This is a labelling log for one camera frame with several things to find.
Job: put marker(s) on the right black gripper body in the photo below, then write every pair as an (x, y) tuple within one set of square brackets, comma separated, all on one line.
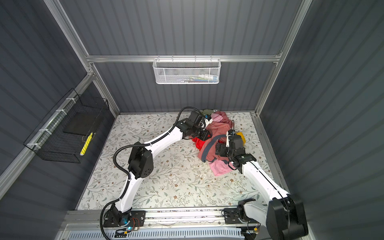
[(225, 150)]

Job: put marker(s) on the black wire basket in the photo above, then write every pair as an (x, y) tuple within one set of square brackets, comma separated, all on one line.
[(62, 136)]

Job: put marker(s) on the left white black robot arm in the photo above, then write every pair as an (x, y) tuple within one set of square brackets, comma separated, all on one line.
[(141, 163)]

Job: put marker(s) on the maroon pink cloth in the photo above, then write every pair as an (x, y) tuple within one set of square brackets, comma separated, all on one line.
[(221, 117)]

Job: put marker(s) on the white vented cable duct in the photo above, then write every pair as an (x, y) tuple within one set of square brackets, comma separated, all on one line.
[(223, 233)]

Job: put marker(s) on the white wire mesh basket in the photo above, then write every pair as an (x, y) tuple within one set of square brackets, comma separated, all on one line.
[(168, 73)]

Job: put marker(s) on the items in white basket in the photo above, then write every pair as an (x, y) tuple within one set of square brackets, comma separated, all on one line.
[(200, 79)]

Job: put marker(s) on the olive green cloth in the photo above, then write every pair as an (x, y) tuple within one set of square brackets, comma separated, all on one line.
[(207, 112)]

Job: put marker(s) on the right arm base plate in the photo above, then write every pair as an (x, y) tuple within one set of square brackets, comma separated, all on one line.
[(245, 214)]

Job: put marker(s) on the red cloth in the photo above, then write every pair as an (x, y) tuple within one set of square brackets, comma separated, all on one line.
[(200, 145)]

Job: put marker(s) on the yellow marker pen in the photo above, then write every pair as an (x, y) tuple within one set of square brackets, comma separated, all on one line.
[(86, 144)]

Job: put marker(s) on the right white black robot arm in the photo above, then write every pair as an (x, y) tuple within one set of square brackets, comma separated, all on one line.
[(282, 215)]

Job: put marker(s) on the floral table mat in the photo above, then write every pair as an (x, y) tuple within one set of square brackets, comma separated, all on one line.
[(179, 178)]

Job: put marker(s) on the light pink cloth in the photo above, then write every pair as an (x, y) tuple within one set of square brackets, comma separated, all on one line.
[(221, 167)]

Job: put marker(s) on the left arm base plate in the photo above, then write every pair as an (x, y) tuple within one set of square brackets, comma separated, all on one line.
[(129, 219)]

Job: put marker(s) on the yellow cloth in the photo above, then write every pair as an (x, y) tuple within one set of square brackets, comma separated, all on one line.
[(242, 137)]

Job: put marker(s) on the dusty rose shirt grey trim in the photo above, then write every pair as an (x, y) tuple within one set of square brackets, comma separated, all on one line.
[(218, 130)]

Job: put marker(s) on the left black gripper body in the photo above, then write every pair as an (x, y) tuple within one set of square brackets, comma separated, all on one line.
[(198, 132)]

